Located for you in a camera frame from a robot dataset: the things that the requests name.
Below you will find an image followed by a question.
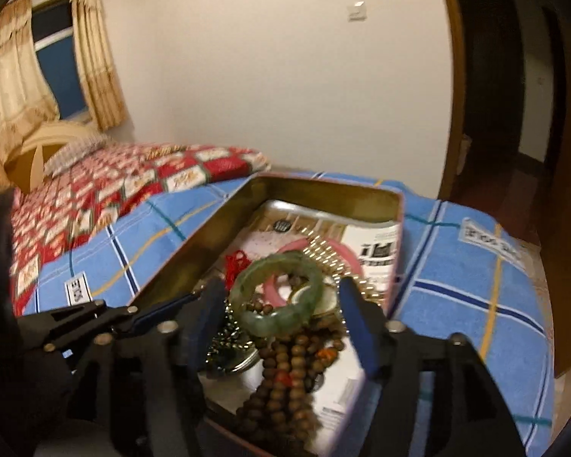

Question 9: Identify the printed paper card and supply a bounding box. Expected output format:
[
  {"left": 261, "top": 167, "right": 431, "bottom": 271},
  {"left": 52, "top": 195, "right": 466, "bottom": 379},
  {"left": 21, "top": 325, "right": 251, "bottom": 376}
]
[{"left": 240, "top": 200, "right": 403, "bottom": 310}]

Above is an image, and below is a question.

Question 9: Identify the gold bead chain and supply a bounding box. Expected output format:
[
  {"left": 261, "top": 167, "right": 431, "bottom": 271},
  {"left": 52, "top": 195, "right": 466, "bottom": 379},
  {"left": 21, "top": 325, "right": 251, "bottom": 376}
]
[{"left": 300, "top": 231, "right": 391, "bottom": 305}]

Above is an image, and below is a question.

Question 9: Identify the metal tin box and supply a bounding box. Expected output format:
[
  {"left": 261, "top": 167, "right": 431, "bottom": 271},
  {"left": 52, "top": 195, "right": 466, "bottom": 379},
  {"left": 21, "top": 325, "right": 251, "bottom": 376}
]
[{"left": 131, "top": 174, "right": 405, "bottom": 457}]

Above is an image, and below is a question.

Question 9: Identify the red patterned quilt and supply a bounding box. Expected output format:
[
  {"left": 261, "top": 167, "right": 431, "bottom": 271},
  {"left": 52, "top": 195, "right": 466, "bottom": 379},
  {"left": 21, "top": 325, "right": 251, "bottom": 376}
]
[{"left": 10, "top": 142, "right": 272, "bottom": 317}]

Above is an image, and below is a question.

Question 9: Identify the green jade bangle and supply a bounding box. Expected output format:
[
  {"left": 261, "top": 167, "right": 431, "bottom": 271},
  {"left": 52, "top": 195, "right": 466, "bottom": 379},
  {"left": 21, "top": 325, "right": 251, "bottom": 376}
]
[{"left": 228, "top": 252, "right": 324, "bottom": 336}]

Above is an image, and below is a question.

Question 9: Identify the window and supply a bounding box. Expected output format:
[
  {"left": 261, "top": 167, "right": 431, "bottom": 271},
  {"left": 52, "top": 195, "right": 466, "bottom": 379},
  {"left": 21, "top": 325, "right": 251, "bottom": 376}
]
[{"left": 31, "top": 0, "right": 93, "bottom": 122}]

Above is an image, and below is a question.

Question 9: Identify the blue plaid blanket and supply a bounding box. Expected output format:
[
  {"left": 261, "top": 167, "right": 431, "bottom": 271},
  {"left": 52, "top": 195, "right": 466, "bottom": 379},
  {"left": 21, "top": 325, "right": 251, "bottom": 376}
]
[{"left": 16, "top": 178, "right": 555, "bottom": 457}]

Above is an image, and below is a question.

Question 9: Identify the wooden door frame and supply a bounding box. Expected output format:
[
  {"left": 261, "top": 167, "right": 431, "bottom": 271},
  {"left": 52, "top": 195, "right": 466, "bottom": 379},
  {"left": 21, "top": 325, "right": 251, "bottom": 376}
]
[{"left": 435, "top": 0, "right": 467, "bottom": 201}]

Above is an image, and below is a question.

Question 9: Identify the lace-edged pillow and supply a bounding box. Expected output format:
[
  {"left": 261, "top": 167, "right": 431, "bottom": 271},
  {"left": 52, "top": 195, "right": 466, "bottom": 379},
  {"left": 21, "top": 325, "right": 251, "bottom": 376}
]
[{"left": 43, "top": 133, "right": 115, "bottom": 177}]

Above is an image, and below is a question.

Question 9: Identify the pink bangle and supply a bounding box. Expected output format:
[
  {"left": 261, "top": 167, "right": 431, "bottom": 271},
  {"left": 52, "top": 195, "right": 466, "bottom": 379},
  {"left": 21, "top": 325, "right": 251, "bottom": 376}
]
[{"left": 262, "top": 239, "right": 367, "bottom": 305}]

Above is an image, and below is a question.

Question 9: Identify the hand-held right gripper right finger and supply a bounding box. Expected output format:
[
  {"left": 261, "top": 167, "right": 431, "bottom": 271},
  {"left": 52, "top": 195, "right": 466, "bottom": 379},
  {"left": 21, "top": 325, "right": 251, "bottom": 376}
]
[{"left": 333, "top": 277, "right": 526, "bottom": 457}]

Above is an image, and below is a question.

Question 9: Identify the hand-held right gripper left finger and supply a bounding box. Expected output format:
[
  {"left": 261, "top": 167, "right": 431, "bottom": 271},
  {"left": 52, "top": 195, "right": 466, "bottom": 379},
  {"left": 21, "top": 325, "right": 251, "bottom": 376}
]
[{"left": 67, "top": 278, "right": 229, "bottom": 457}]

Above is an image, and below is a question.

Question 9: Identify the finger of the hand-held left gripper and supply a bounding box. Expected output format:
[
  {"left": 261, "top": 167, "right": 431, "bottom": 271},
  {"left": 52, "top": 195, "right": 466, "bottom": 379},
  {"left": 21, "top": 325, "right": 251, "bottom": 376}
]
[{"left": 19, "top": 292, "right": 201, "bottom": 358}]

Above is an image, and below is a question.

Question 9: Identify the dark green bead bracelet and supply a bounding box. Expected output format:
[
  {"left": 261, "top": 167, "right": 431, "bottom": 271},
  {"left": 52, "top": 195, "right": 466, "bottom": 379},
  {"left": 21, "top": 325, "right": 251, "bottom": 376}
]
[{"left": 207, "top": 312, "right": 260, "bottom": 372}]

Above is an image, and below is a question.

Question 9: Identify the red cord necklace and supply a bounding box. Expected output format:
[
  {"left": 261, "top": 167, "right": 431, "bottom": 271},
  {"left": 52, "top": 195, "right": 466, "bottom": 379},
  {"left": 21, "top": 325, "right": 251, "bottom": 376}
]
[{"left": 223, "top": 249, "right": 254, "bottom": 291}]

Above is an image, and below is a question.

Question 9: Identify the brown wooden bead strand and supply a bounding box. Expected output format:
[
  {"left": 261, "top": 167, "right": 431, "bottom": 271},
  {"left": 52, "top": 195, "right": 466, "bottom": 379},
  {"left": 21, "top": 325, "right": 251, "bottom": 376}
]
[{"left": 235, "top": 290, "right": 348, "bottom": 439}]

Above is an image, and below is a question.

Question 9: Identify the beige wooden headboard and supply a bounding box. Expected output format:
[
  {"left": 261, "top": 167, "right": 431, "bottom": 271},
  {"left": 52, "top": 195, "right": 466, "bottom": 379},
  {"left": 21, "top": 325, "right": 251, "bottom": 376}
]
[{"left": 2, "top": 121, "right": 100, "bottom": 196}]

